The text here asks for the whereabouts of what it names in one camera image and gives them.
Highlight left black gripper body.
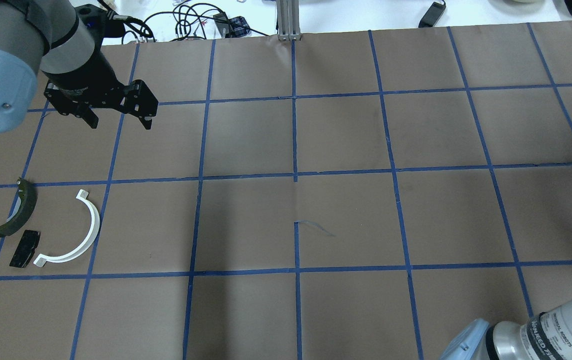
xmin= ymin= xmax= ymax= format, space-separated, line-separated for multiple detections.
xmin=43 ymin=45 xmax=127 ymax=116

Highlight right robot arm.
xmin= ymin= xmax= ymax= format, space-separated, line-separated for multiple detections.
xmin=439 ymin=300 xmax=572 ymax=360

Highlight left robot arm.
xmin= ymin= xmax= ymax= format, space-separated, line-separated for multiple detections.
xmin=0 ymin=0 xmax=159 ymax=133

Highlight green brake shoe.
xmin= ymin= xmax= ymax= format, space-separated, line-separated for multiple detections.
xmin=0 ymin=177 xmax=39 ymax=238

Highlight black brake pad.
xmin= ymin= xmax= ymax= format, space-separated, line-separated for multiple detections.
xmin=9 ymin=229 xmax=40 ymax=269

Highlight black power adapter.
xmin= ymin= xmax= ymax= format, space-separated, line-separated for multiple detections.
xmin=418 ymin=0 xmax=447 ymax=28

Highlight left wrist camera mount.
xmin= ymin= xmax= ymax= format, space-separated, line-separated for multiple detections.
xmin=74 ymin=4 xmax=126 ymax=45

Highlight white curved plastic bracket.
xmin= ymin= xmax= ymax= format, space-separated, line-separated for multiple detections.
xmin=31 ymin=186 xmax=101 ymax=269

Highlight aluminium frame post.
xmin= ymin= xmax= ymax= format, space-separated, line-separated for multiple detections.
xmin=275 ymin=0 xmax=302 ymax=41

